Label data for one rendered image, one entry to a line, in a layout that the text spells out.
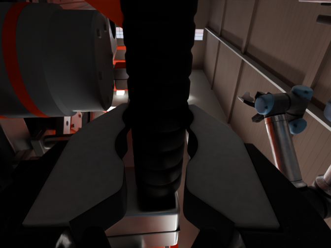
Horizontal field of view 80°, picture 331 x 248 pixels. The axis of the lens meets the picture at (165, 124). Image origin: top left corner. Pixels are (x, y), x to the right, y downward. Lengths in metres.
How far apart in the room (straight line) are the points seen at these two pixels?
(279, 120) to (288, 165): 0.16
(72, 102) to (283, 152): 0.74
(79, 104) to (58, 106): 0.02
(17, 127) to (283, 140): 0.78
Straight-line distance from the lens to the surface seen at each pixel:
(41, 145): 0.41
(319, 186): 0.92
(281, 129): 0.85
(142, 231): 0.17
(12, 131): 0.38
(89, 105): 0.26
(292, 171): 0.86
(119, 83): 0.46
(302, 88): 0.95
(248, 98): 1.13
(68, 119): 0.56
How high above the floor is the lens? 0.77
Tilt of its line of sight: 33 degrees up
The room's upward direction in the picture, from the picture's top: 179 degrees counter-clockwise
